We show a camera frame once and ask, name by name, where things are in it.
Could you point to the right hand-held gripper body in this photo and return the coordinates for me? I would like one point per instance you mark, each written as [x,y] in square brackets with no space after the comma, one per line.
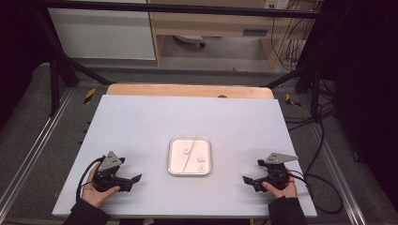
[277,175]

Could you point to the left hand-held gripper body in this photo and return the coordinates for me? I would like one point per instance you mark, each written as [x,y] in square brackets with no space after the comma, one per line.
[106,179]

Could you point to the square white metal-rimmed tray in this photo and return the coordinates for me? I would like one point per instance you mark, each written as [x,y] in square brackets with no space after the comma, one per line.
[178,162]

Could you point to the thin wooden skewer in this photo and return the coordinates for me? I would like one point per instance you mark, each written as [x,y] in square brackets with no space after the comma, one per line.
[189,155]

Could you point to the person's right hand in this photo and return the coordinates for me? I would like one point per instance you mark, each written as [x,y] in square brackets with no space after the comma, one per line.
[283,192]

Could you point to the person's left hand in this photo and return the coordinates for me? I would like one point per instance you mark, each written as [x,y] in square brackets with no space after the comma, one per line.
[95,195]

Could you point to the yellow black tape marker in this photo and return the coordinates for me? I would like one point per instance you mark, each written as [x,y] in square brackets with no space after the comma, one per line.
[292,100]
[89,95]

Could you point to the black metal stand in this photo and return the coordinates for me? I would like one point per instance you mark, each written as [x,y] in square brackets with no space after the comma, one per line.
[56,78]
[314,81]

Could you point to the light wooden table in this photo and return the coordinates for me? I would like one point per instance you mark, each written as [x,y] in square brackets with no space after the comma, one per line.
[187,90]

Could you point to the dark curtain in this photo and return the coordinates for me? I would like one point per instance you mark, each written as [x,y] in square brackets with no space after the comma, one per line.
[366,78]
[18,56]

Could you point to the white cabinet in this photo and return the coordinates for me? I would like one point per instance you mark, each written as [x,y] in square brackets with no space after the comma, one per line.
[100,34]

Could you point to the white office chair base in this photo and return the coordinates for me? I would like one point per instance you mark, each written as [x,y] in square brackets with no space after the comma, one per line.
[189,39]

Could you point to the light wooden desk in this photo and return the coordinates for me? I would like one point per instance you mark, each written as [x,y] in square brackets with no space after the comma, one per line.
[212,23]

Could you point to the white power strip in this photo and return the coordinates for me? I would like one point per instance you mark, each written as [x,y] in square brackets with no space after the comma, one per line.
[277,3]

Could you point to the black metal crossbar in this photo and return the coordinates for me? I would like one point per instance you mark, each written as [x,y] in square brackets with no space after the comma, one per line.
[187,8]

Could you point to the aluminium floor rail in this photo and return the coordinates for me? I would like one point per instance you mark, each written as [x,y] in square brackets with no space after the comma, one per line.
[31,150]
[339,175]

